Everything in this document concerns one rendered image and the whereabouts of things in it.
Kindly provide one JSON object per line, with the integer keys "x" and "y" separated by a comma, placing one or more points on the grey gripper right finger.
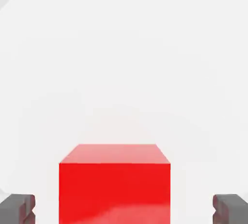
{"x": 232, "y": 208}

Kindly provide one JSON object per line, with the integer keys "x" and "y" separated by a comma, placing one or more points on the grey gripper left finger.
{"x": 15, "y": 208}

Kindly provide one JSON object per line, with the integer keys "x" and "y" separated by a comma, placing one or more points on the small red cube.
{"x": 114, "y": 189}

